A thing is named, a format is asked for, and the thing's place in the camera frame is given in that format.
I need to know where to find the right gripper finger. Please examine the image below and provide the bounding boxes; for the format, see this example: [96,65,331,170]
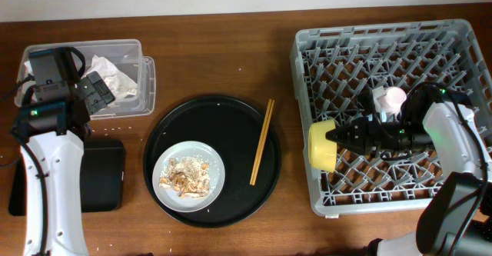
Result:
[325,117,365,139]
[326,135,365,155]

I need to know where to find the white napkin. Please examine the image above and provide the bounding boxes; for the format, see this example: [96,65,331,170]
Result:
[83,55,138,101]

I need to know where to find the yellow bowl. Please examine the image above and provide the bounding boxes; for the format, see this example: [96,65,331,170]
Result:
[307,119,337,172]

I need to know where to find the pink cup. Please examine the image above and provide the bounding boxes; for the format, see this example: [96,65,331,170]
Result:
[372,87,407,115]

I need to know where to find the grey plate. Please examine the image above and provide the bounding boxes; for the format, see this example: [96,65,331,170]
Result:
[151,141,226,213]

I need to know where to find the food scraps with rice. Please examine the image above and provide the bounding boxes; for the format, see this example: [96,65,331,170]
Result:
[158,156,211,198]

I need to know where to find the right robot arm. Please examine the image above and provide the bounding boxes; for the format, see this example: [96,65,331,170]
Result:
[324,82,491,255]

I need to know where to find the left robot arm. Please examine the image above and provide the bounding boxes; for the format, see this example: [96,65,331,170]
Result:
[11,47,115,255]

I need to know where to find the grey dishwasher rack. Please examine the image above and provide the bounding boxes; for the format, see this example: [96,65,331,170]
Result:
[290,19,491,218]

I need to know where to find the clear plastic bin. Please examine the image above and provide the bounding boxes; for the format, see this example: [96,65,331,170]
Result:
[17,39,156,120]

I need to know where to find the black rectangular tray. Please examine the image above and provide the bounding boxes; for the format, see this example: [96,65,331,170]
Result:
[8,139,126,216]

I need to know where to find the round black serving tray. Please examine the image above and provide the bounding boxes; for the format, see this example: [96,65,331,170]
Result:
[143,95,281,228]

